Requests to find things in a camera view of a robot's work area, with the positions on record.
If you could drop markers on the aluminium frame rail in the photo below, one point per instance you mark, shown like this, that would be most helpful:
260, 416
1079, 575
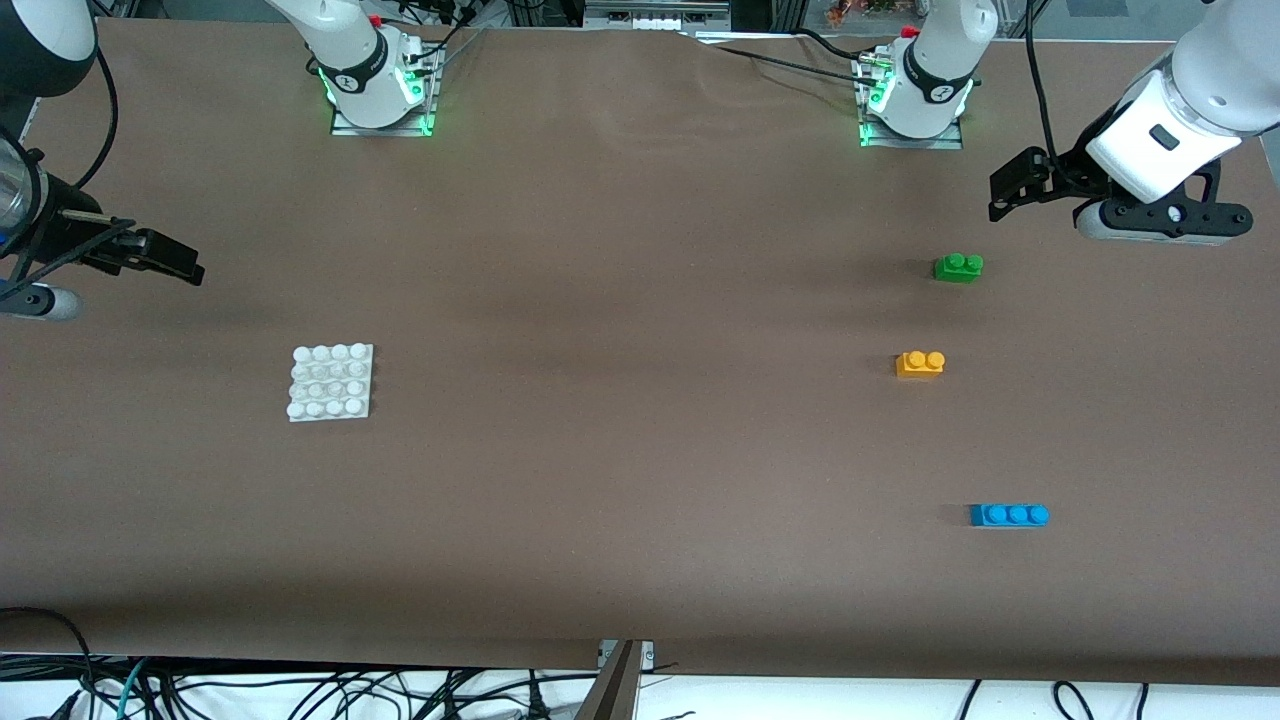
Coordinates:
650, 15

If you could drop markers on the green two-stud block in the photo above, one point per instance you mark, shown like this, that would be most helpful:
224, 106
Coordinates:
958, 270

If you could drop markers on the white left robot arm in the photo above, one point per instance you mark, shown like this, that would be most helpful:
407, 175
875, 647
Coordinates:
1200, 85

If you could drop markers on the yellow two-stud block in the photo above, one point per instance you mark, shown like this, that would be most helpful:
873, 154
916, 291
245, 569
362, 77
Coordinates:
918, 366

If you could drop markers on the dark angled post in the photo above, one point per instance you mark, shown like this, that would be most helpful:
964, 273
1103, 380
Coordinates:
612, 690

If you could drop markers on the orange background clutter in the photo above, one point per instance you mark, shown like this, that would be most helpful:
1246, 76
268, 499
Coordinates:
850, 12

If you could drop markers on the blue three-stud block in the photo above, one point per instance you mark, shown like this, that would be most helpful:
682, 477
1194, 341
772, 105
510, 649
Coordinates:
1005, 516

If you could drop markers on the white studded base plate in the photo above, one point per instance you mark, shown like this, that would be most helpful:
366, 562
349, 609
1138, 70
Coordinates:
330, 385

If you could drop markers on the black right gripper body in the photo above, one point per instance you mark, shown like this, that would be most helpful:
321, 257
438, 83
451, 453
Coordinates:
62, 236

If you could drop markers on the brown table cover sheet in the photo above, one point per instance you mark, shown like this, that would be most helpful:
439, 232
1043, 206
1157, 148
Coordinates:
600, 250

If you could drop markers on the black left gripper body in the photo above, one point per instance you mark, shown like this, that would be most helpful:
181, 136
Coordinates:
1066, 170

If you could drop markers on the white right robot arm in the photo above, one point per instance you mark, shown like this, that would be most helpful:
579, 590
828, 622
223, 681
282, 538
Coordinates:
345, 30

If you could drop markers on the small metal bracket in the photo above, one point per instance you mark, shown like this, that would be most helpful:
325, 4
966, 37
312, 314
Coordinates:
648, 655

